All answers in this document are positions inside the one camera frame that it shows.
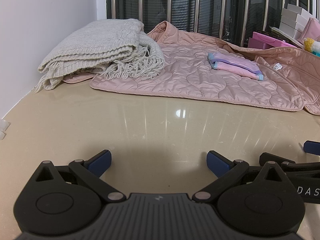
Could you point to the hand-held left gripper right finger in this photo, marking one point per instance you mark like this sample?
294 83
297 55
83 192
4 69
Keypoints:
217 162

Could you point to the pink quilted blanket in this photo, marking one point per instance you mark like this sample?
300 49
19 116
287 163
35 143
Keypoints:
190 80

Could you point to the beige patterned packet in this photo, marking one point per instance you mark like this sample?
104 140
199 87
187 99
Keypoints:
285 33

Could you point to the pastel pink blue garment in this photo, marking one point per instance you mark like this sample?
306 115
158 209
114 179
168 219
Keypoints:
232 63

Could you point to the metal window grille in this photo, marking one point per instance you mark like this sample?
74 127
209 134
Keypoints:
200 5

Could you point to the yellow and teal plush toy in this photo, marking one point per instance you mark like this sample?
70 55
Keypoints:
310 43

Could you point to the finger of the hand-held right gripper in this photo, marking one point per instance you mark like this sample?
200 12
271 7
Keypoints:
272 158
312 148

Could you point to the stack of white boxes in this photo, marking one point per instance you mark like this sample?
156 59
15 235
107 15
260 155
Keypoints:
292 17

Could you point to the cream knitted fringed blanket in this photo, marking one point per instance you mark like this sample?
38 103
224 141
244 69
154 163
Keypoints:
95 42

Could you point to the white plastic piece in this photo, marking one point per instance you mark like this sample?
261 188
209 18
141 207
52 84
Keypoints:
3 127

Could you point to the pink box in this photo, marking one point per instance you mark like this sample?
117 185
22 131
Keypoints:
267 41

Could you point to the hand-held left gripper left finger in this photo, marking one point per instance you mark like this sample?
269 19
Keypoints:
100 161

